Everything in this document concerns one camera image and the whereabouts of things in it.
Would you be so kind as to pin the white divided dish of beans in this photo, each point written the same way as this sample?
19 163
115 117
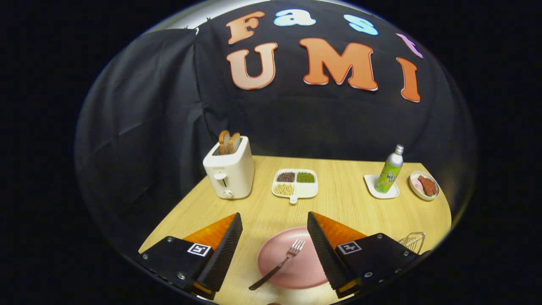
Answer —
307 189

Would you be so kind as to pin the brown toast slice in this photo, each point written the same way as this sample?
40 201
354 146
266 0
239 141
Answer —
234 143
223 142

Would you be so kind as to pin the pink round plate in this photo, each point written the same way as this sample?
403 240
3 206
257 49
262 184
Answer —
302 271

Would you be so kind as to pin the white square coaster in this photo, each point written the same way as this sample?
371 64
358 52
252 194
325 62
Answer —
370 186

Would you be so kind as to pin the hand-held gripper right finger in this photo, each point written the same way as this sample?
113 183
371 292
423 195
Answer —
326 254

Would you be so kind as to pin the white round food plate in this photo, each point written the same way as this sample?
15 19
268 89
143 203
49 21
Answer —
424 198

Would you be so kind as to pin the white toaster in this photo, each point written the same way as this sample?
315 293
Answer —
235 176

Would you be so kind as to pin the pink ham slice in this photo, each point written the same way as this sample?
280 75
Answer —
418 185

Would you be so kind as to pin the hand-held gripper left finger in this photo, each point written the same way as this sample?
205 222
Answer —
222 254

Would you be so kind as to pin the green soda bottle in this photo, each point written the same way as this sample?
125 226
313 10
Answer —
388 173

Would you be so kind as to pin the brown meat piece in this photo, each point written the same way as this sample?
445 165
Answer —
427 185

